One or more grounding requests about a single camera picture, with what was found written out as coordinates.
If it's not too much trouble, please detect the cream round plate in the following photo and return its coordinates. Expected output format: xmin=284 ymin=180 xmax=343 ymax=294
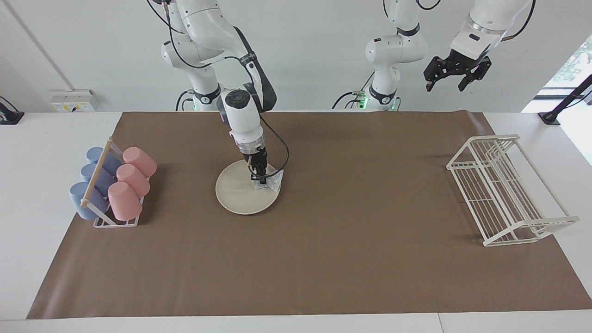
xmin=215 ymin=160 xmax=281 ymax=215

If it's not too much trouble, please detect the brown table mat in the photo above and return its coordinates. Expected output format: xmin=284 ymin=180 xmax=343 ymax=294
xmin=26 ymin=110 xmax=592 ymax=320

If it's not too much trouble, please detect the pink plastic cup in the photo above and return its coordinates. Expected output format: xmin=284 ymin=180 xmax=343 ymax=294
xmin=108 ymin=181 xmax=143 ymax=221
xmin=123 ymin=147 xmax=157 ymax=179
xmin=116 ymin=164 xmax=151 ymax=198

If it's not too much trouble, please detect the bright window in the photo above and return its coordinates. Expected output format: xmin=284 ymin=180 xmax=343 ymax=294
xmin=541 ymin=36 xmax=592 ymax=100

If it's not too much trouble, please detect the blue plastic cup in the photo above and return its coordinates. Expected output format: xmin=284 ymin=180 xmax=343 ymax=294
xmin=69 ymin=181 xmax=110 ymax=220
xmin=80 ymin=163 xmax=116 ymax=197
xmin=86 ymin=147 xmax=122 ymax=175

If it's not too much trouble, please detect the white cup rack wooden bar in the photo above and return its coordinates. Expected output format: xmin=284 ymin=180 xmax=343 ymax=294
xmin=80 ymin=137 xmax=151 ymax=228

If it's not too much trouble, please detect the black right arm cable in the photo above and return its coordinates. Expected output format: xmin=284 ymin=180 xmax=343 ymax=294
xmin=148 ymin=0 xmax=290 ymax=182

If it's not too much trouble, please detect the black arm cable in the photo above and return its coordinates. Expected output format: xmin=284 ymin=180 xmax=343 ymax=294
xmin=502 ymin=0 xmax=537 ymax=42
xmin=148 ymin=0 xmax=290 ymax=182

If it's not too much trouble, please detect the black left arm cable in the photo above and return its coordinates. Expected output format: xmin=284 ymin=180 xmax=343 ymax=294
xmin=502 ymin=0 xmax=537 ymax=42

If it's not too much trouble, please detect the black base cable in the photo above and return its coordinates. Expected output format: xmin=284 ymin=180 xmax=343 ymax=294
xmin=331 ymin=69 xmax=376 ymax=110
xmin=175 ymin=90 xmax=195 ymax=111

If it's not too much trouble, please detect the white wire dish rack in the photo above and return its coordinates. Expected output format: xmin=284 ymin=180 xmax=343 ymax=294
xmin=446 ymin=134 xmax=580 ymax=247

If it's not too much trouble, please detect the white wall power outlet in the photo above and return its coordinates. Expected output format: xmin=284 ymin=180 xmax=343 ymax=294
xmin=50 ymin=89 xmax=97 ymax=113

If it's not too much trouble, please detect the black clamp mount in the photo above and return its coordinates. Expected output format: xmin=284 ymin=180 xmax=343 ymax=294
xmin=0 ymin=96 xmax=25 ymax=124

